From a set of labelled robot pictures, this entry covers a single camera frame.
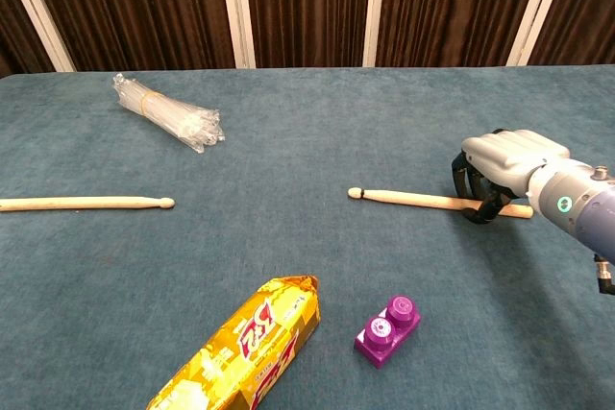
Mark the purple two-stud toy brick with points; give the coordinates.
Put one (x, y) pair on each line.
(379, 347)

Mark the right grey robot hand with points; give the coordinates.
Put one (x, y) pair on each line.
(509, 155)

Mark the bundle of clear wrapped straws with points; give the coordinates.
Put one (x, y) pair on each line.
(163, 110)

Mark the plain wooden drumstick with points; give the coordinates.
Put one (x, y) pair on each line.
(86, 202)

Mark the wooden drumstick with black band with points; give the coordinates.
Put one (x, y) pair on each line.
(408, 197)

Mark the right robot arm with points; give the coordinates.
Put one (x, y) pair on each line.
(576, 203)

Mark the teal table cloth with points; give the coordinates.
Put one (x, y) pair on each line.
(307, 237)

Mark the yellow biscuit packet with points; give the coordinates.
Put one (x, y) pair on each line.
(240, 352)

